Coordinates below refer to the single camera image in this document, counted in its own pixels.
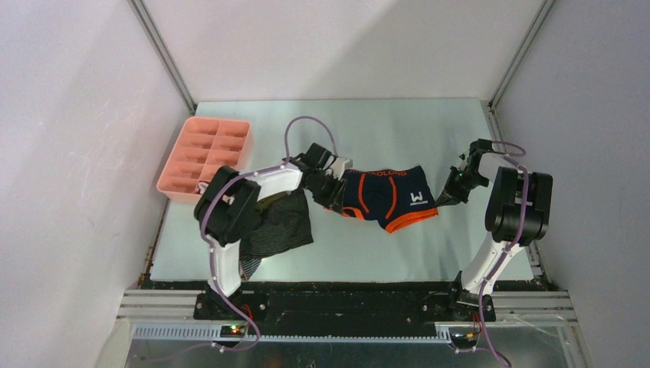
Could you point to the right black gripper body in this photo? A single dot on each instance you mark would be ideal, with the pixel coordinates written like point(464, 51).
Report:
point(471, 179)

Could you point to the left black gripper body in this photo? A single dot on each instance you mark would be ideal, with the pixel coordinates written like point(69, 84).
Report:
point(323, 188)

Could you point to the navy orange underwear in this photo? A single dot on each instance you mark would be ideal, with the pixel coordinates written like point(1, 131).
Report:
point(395, 199)

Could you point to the red white underwear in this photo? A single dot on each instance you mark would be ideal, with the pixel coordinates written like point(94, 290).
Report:
point(201, 187)

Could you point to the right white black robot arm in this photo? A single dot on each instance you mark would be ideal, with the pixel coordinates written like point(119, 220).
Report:
point(517, 213)

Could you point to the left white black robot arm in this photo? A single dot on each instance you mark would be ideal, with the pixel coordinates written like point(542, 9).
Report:
point(225, 210)

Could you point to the dark striped underwear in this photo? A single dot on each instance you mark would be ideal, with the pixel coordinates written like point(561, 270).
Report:
point(280, 223)

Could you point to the pink divided storage tray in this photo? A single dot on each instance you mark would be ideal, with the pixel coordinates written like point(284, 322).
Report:
point(204, 145)

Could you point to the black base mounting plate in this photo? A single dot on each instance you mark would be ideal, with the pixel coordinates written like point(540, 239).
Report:
point(416, 309)

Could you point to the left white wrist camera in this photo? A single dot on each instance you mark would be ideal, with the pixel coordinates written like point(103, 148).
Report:
point(338, 167)

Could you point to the right aluminium corner post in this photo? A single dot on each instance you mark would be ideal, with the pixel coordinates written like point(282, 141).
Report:
point(523, 49)

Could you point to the aluminium corner post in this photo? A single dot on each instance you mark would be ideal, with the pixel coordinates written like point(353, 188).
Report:
point(152, 32)
point(523, 49)

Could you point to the grey slotted cable duct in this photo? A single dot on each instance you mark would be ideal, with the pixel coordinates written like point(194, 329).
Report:
point(222, 333)

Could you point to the left aluminium corner post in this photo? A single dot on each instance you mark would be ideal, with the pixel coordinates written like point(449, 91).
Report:
point(152, 32)

